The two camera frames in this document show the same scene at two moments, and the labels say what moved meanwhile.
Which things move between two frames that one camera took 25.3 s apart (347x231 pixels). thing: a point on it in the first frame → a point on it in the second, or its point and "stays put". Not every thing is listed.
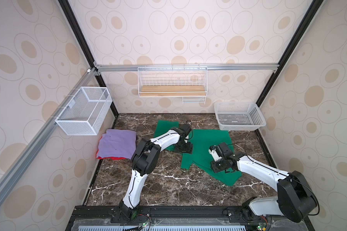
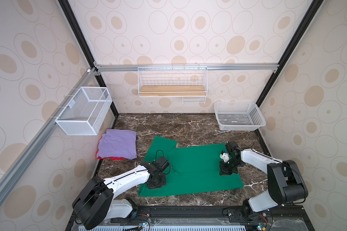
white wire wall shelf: x=172 y=82 stays put
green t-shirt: x=202 y=140 → x=194 y=169
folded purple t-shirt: x=119 y=143 stays put
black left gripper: x=188 y=148 → x=152 y=186
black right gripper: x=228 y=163 stays put
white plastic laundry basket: x=238 y=116 stays put
